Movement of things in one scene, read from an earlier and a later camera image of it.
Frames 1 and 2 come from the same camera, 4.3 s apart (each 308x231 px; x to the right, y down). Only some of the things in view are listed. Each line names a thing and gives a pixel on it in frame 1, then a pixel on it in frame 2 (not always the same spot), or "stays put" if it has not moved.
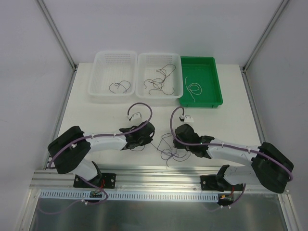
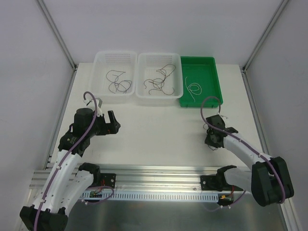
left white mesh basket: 113,77 stays put
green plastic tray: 201,84 stays put
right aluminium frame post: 264,35 stays put
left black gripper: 146,131 to 107,124
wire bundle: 167,150 to 208,145
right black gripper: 181,134 to 215,138
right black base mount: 210,183 stays put
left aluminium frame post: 49,16 stays put
